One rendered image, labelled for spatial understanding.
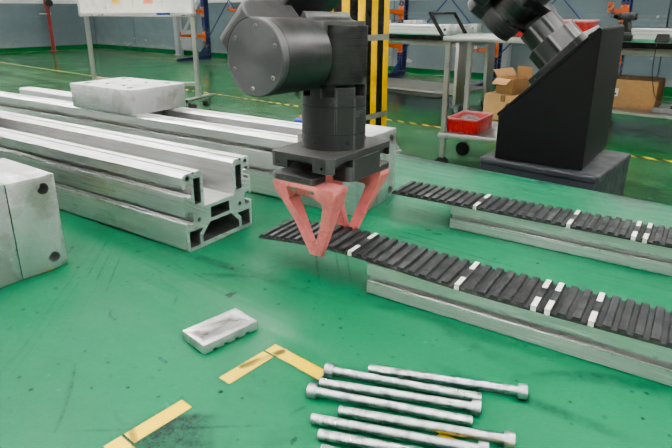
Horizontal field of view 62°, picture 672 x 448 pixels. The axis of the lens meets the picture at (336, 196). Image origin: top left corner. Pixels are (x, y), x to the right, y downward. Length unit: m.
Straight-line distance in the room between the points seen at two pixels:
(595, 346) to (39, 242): 0.50
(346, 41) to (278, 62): 0.08
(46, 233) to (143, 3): 6.00
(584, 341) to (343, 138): 0.24
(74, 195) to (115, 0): 6.08
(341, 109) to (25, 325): 0.31
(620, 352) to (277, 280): 0.29
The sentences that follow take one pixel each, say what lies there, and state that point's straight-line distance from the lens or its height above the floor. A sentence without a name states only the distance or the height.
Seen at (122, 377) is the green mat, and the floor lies 0.78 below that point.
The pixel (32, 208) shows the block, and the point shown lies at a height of 0.85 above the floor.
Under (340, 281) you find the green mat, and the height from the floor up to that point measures 0.78.
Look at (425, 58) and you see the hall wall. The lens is 9.40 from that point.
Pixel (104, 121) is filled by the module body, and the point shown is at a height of 0.84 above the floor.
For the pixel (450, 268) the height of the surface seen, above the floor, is 0.81.
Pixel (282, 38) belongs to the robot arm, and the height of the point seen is 1.00.
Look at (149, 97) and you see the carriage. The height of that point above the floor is 0.89.
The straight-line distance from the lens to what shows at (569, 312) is 0.45.
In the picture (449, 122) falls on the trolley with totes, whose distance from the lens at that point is 3.71.
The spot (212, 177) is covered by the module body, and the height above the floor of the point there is 0.84.
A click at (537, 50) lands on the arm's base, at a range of 1.02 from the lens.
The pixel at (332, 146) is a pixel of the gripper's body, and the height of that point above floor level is 0.91.
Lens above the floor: 1.02
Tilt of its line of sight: 18 degrees down
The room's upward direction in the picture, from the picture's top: straight up
